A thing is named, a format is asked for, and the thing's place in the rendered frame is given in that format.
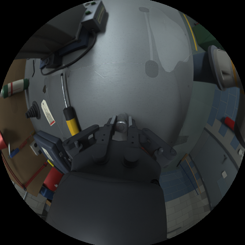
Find dark sloped tray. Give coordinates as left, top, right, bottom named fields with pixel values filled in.
left=19, top=21, right=78, bottom=59

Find red cylinder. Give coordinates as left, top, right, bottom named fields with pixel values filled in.
left=223, top=116, right=236, bottom=131

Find grey disc with white block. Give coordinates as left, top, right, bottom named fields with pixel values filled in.
left=193, top=45, right=242, bottom=92

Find black rubber boot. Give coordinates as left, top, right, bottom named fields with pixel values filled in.
left=25, top=100, right=41, bottom=120

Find blue ribbed clip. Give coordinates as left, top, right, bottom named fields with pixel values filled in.
left=8, top=148, right=20, bottom=159

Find dark blue box device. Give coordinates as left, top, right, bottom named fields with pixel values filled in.
left=33, top=130, right=72, bottom=170

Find red coil spring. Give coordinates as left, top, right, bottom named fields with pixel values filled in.
left=19, top=132, right=36, bottom=150

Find red cone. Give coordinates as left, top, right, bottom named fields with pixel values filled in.
left=0, top=130, right=9, bottom=150

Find brown board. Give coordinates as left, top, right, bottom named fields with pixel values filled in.
left=0, top=59, right=49, bottom=197

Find black cable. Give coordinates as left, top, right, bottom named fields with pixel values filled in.
left=40, top=28, right=97, bottom=76

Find red cord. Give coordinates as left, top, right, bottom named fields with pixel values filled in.
left=1, top=153, right=49, bottom=190

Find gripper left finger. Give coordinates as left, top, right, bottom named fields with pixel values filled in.
left=63, top=115, right=118, bottom=165

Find grey cabinet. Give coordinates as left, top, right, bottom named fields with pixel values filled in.
left=190, top=125, right=242, bottom=208

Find white paper tag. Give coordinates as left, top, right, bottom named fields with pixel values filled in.
left=41, top=99, right=56, bottom=127

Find green white red can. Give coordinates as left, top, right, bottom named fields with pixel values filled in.
left=0, top=78, right=30, bottom=99

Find silver cylindrical test handle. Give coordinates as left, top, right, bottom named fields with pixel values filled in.
left=112, top=113, right=133, bottom=142

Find dark blue and black fixture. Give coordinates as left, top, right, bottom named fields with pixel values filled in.
left=39, top=25, right=93, bottom=70

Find light grey small block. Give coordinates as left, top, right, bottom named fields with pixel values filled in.
left=29, top=141, right=42, bottom=157

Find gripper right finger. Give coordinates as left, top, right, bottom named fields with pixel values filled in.
left=124, top=115, right=178, bottom=163

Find grey control box green buttons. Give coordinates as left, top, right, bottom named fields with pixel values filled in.
left=81, top=0, right=108, bottom=33

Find yellow handled screwdriver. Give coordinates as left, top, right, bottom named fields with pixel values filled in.
left=60, top=72, right=81, bottom=137

